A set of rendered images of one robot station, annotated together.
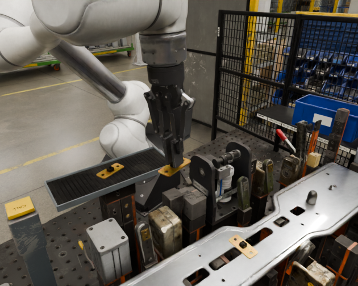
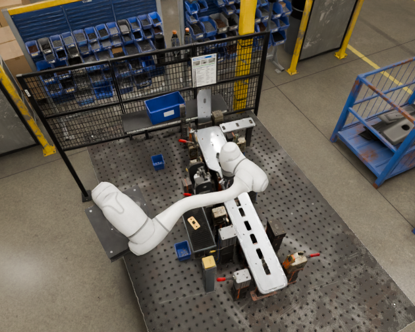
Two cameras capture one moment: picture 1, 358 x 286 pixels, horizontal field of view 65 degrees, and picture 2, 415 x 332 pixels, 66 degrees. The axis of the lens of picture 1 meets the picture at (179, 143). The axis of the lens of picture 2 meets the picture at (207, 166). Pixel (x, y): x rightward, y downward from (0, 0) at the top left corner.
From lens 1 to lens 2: 1.68 m
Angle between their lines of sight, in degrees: 57
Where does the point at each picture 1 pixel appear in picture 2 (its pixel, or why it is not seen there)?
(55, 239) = (157, 290)
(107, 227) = (224, 231)
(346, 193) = (218, 141)
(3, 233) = not seen: outside the picture
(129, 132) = not seen: hidden behind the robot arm
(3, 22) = (150, 223)
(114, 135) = not seen: hidden behind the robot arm
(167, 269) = (236, 221)
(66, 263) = (178, 283)
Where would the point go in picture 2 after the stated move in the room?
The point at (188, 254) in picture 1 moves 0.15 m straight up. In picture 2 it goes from (230, 211) to (232, 199)
